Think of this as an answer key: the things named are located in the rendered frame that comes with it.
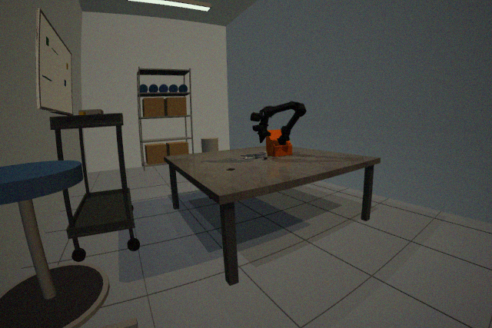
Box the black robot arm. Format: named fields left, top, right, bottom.
left=251, top=101, right=306, bottom=144

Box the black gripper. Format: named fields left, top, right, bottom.
left=257, top=122, right=271, bottom=143

